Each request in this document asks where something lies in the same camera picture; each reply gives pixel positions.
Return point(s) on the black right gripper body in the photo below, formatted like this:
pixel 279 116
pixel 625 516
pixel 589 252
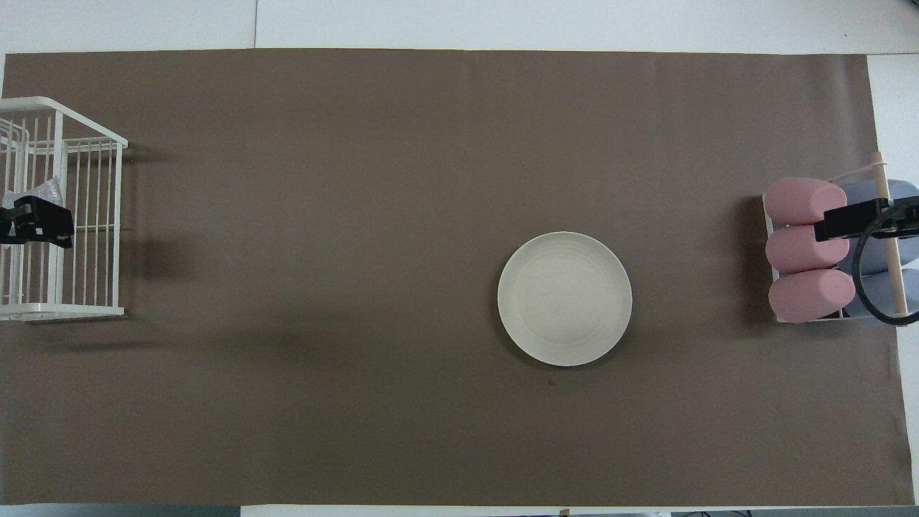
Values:
pixel 908 219

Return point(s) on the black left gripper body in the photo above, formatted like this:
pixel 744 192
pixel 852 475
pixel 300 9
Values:
pixel 6 226

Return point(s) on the round white plate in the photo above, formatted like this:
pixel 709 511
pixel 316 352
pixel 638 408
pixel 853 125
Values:
pixel 565 299

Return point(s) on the pink plastic cup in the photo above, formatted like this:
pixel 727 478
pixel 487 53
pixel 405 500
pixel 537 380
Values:
pixel 800 199
pixel 808 296
pixel 800 251

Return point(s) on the brown table mat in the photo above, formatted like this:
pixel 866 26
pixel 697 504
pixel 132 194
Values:
pixel 359 215

